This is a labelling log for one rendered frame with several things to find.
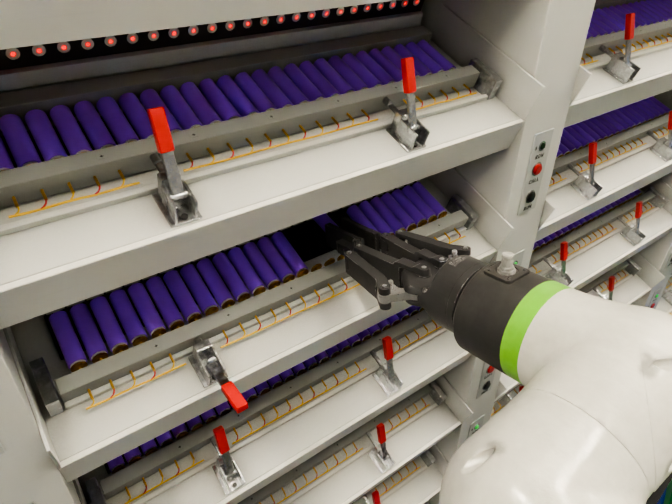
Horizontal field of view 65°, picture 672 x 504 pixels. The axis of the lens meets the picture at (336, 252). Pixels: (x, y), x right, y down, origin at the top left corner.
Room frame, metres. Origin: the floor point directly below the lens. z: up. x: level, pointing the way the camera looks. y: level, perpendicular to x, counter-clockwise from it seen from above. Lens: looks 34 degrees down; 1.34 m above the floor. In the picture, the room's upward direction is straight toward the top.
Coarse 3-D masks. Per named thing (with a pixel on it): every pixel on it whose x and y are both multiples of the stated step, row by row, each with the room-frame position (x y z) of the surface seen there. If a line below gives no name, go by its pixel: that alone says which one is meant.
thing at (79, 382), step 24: (456, 216) 0.66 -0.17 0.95; (456, 240) 0.63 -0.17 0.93; (336, 264) 0.54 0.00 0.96; (288, 288) 0.49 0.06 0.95; (312, 288) 0.50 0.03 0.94; (216, 312) 0.44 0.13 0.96; (240, 312) 0.45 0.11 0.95; (264, 312) 0.46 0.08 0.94; (168, 336) 0.41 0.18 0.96; (192, 336) 0.41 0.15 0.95; (120, 360) 0.37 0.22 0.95; (144, 360) 0.38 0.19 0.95; (72, 384) 0.34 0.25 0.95; (96, 384) 0.35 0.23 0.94
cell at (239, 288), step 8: (216, 256) 0.52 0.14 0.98; (224, 256) 0.52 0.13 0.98; (216, 264) 0.51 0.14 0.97; (224, 264) 0.51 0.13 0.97; (224, 272) 0.50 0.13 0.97; (232, 272) 0.50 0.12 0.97; (224, 280) 0.50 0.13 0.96; (232, 280) 0.49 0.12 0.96; (240, 280) 0.49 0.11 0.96; (232, 288) 0.48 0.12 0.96; (240, 288) 0.48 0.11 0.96
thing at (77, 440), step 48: (432, 192) 0.73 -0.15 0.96; (480, 240) 0.65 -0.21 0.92; (48, 336) 0.40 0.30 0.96; (240, 336) 0.44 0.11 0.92; (288, 336) 0.45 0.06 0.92; (336, 336) 0.47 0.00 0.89; (48, 384) 0.34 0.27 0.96; (144, 384) 0.37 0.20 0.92; (192, 384) 0.38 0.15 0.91; (240, 384) 0.40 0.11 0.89; (48, 432) 0.31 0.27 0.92; (96, 432) 0.32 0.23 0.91; (144, 432) 0.33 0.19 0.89
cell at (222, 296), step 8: (200, 264) 0.51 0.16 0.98; (208, 264) 0.51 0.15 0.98; (200, 272) 0.50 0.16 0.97; (208, 272) 0.50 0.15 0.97; (216, 272) 0.50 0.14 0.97; (208, 280) 0.49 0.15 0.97; (216, 280) 0.49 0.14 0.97; (216, 288) 0.48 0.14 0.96; (224, 288) 0.48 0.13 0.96; (216, 296) 0.47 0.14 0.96; (224, 296) 0.47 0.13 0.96; (232, 296) 0.47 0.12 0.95
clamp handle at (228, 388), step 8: (208, 360) 0.38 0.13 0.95; (208, 368) 0.38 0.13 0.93; (216, 368) 0.38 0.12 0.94; (216, 376) 0.37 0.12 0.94; (224, 376) 0.37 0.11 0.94; (224, 384) 0.36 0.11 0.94; (232, 384) 0.36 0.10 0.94; (224, 392) 0.35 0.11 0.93; (232, 392) 0.35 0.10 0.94; (232, 400) 0.34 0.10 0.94; (240, 400) 0.34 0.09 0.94; (240, 408) 0.33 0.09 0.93
